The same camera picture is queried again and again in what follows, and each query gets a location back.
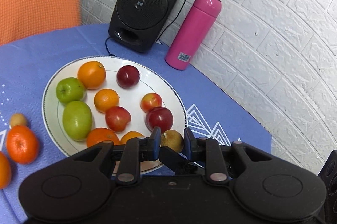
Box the red-orange tangerine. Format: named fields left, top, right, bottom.
left=6, top=125, right=39, bottom=165
left=86, top=127, right=120, bottom=148

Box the dark red plum front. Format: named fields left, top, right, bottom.
left=145, top=106, right=174, bottom=133

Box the blue patterned tablecloth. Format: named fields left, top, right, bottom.
left=1, top=25, right=271, bottom=223

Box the small tan fruit on table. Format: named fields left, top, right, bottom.
left=9, top=113, right=27, bottom=127

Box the dark red plum rear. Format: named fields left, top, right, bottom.
left=116, top=65, right=140, bottom=89

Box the green apple front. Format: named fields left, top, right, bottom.
left=62, top=101, right=92, bottom=141

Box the red-yellow apple centre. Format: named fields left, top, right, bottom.
left=105, top=106, right=131, bottom=133

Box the small orange in plate centre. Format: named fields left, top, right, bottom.
left=94, top=88, right=119, bottom=113

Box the orange at plate rear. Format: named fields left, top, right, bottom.
left=77, top=61, right=106, bottom=90

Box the small red-yellow apple right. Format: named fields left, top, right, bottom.
left=140, top=92, right=162, bottom=113

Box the green apple rear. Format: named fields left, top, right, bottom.
left=56, top=77, right=86, bottom=105

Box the pink thermos bottle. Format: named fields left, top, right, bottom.
left=165, top=0, right=222, bottom=70

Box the right orange chair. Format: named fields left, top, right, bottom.
left=1, top=0, right=81, bottom=45

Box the yellow-orange orange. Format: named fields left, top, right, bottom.
left=0, top=152, right=12, bottom=190

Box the yellow orange plate front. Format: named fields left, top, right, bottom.
left=120, top=131, right=143, bottom=145

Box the dark red plum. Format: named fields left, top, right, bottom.
left=145, top=106, right=174, bottom=133
left=116, top=65, right=140, bottom=89

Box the red-orange tangerine in plate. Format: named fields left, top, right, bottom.
left=86, top=127, right=120, bottom=148

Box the small tan longan fruit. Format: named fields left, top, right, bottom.
left=160, top=130, right=184, bottom=153

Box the white round plate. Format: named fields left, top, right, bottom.
left=42, top=56, right=187, bottom=157

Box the green apple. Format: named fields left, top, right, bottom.
left=56, top=77, right=86, bottom=105
left=62, top=101, right=92, bottom=141

